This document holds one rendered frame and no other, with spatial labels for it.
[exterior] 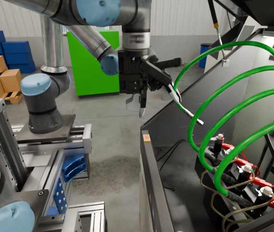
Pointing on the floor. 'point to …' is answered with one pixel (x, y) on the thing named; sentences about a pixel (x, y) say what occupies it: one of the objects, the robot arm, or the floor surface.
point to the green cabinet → (92, 68)
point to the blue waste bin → (202, 53)
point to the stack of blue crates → (8, 51)
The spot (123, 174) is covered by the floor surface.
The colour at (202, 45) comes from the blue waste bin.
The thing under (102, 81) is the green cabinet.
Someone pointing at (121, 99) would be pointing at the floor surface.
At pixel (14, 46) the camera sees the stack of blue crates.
